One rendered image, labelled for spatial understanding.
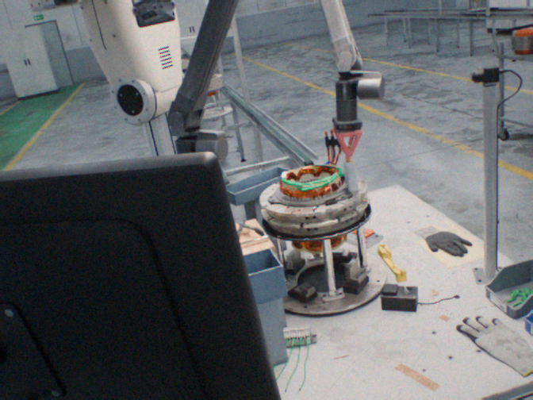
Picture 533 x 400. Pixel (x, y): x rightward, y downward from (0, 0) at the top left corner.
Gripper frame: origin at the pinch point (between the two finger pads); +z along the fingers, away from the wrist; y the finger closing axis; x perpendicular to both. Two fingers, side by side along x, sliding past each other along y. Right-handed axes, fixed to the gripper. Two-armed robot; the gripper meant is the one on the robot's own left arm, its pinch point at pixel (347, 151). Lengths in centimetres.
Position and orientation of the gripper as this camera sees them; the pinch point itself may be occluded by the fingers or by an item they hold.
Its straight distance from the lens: 146.5
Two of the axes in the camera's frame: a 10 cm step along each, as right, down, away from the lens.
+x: -10.0, 0.9, -0.2
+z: 0.8, 9.4, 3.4
